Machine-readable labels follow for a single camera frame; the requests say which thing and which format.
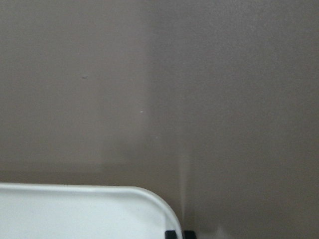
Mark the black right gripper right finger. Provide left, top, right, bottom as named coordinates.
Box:
left=183, top=230, right=196, bottom=239

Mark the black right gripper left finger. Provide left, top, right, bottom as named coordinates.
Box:
left=164, top=230, right=176, bottom=239

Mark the white plastic tray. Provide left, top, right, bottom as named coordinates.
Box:
left=0, top=183, right=183, bottom=239

